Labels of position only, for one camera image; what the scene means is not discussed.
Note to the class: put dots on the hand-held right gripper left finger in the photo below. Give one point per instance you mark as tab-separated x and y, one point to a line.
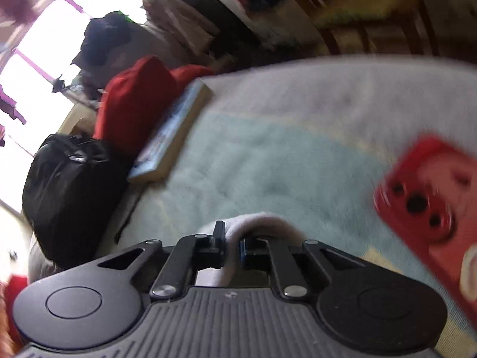
218	250

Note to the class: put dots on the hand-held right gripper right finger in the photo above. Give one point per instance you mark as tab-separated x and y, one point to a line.
249	256

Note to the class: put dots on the red phone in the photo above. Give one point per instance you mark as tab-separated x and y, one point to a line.
428	201

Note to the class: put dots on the hanging dark garment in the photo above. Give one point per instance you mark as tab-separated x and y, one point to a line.
104	37

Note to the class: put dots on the pink and white sweater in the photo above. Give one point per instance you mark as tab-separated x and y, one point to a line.
261	223

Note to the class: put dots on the red cushion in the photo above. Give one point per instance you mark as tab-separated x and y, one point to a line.
138	100

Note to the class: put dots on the wooden chair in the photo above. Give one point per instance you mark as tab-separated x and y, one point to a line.
354	18

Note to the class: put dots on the thick paperback book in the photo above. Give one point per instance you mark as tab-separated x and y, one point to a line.
175	134

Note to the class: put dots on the black backpack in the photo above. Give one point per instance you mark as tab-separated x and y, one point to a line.
74	194

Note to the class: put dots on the green plaid blanket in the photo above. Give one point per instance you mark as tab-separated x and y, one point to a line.
279	156

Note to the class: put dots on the hanging beige jacket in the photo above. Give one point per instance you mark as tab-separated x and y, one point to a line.
179	22

